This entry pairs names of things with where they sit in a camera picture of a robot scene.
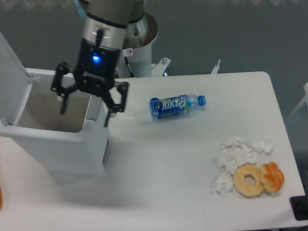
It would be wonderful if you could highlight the blue labelled drink bottle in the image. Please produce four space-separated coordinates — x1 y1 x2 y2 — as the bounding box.
149 94 206 120

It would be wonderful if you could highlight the small crumpled white tissue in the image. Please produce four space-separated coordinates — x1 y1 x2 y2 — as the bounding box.
215 172 233 198

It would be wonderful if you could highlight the twisted orange bread roll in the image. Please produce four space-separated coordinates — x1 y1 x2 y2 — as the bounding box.
259 162 284 193

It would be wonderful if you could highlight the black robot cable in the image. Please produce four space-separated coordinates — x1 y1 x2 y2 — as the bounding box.
123 55 135 78

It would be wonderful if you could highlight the white trash can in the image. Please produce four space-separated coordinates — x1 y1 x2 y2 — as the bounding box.
0 68 109 176

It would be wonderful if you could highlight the large crumpled white tissue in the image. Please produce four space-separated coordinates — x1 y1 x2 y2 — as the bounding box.
217 136 274 174

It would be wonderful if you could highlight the white frame at right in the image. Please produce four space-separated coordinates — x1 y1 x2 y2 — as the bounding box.
285 83 308 128

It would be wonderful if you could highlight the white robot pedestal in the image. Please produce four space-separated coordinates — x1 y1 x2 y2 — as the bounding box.
117 12 158 78

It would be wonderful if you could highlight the orange object at edge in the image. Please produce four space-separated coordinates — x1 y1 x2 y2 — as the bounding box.
0 181 3 210

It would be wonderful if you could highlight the white trash can lid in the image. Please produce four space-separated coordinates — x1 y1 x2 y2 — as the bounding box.
0 35 32 125

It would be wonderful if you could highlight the black device at edge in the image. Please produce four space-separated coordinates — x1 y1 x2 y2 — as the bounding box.
290 195 308 221

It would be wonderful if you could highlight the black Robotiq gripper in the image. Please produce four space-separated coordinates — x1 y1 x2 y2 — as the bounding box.
50 39 129 127

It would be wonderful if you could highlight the ring doughnut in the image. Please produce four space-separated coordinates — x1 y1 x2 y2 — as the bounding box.
232 164 264 197

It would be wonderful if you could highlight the white bottle cap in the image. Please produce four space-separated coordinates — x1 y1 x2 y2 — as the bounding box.
127 108 137 117

